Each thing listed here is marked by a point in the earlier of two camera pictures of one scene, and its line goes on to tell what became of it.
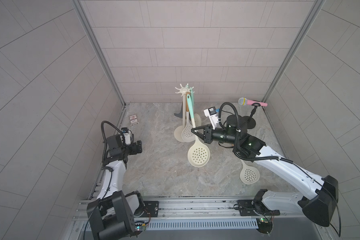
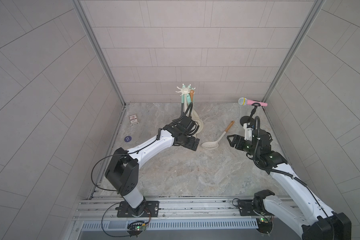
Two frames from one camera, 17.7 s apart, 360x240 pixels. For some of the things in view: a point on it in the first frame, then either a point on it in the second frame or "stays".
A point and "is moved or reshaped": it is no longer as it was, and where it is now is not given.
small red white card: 133,120 stays
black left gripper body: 130,149 to 187,141
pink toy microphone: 244,101 stays
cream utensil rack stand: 179,130 stays
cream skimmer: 187,134 is moved or reshaped
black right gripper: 207,137 to 236,137
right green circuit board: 265,225 stays
